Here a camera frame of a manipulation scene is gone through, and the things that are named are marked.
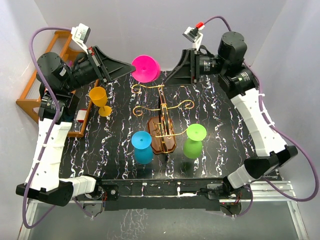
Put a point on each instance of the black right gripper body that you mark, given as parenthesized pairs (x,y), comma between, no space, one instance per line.
(207,65)

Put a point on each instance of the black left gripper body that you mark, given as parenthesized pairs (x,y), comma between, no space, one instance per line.
(88,71)

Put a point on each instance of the orange yellow wine glass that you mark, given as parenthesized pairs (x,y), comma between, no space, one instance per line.
(99,98)

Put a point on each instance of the magenta wine glass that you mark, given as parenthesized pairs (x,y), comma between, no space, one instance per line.
(147,69)

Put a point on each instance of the green wine glass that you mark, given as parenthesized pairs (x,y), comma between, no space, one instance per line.
(192,147)

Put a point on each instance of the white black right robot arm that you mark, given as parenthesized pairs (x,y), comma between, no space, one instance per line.
(242,88)

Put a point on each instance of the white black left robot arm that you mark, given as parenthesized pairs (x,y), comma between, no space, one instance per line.
(43,182)

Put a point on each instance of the blue wine glass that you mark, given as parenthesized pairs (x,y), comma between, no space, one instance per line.
(141,142)

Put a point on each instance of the small white red box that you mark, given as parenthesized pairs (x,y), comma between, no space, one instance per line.
(81,115)

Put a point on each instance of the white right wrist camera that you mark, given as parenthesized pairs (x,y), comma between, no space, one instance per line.
(194,35)

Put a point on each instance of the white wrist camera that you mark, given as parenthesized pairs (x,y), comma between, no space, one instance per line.
(80,35)
(194,35)

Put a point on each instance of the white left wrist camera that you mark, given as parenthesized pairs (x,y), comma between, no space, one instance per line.
(80,35)

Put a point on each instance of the gold wire wine glass rack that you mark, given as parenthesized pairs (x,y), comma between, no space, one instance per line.
(161,127)

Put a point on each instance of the aluminium frame rail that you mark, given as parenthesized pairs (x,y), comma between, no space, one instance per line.
(167,210)

